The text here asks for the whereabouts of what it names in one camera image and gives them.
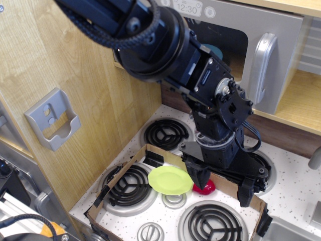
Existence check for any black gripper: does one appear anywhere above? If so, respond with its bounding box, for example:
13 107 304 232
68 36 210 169
178 131 260 207

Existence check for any silver microwave door handle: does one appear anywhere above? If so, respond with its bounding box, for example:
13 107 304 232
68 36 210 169
248 33 277 104

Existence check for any grey toy microwave door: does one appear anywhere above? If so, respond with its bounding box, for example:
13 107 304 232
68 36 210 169
158 1 304 114

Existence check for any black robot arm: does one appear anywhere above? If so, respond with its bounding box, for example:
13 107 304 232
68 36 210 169
57 1 268 207

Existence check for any light blue bowl in microwave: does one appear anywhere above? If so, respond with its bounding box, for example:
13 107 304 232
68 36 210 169
203 44 223 60

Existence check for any red plastic cup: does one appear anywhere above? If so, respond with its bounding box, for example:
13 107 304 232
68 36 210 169
192 180 216 195

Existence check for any front right stove burner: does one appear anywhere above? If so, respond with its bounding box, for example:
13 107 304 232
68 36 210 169
178 200 249 241

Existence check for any stove burner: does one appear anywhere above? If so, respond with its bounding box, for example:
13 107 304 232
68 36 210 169
139 118 195 155
103 163 158 217
178 200 249 241
238 150 277 195

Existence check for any back right stove burner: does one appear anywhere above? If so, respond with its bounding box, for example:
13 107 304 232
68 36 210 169
238 150 277 195

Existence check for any lime green plastic plate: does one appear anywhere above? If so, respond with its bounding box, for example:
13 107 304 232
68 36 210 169
148 166 194 195

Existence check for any silver centre stove knob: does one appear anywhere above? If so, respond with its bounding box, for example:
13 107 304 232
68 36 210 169
162 193 187 209

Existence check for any silver stove knob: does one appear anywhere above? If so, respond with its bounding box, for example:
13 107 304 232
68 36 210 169
162 193 187 209
137 222 165 241

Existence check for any silver sink basin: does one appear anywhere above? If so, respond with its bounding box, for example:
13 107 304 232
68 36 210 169
260 216 320 241

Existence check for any back left stove burner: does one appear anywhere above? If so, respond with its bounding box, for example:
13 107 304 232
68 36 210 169
139 118 195 155

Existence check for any silver front stove knob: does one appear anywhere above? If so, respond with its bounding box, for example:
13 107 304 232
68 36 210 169
137 222 165 241

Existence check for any front left stove burner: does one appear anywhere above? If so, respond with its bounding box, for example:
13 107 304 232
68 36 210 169
103 163 158 217

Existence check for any brown cardboard fence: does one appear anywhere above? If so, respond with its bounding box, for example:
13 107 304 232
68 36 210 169
85 145 272 240

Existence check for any silver oven door handle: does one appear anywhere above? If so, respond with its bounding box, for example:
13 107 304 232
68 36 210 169
34 192 54 219

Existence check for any grey wall phone holder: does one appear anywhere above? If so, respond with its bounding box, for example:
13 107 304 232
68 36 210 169
24 88 81 151

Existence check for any black braided cable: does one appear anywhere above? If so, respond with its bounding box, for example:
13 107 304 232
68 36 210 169
0 213 60 241

